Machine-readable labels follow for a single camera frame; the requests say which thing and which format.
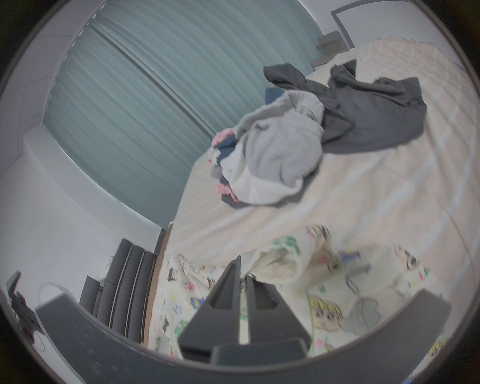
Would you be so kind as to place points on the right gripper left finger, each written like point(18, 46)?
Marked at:
point(210, 330)

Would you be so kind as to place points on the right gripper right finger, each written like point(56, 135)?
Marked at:
point(277, 330)

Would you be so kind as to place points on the white printed pyjama top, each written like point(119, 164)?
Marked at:
point(375, 270)

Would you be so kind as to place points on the bed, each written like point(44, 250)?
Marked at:
point(375, 187)

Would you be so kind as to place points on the pile of clothes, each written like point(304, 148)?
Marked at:
point(277, 150)

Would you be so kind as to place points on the black padded sofa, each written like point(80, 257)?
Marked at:
point(123, 285)

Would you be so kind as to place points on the blue-green curtain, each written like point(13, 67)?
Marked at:
point(112, 131)
point(206, 56)

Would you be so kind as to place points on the black garment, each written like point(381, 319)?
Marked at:
point(375, 112)

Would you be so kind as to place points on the grey bedside table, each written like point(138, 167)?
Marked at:
point(330, 48)

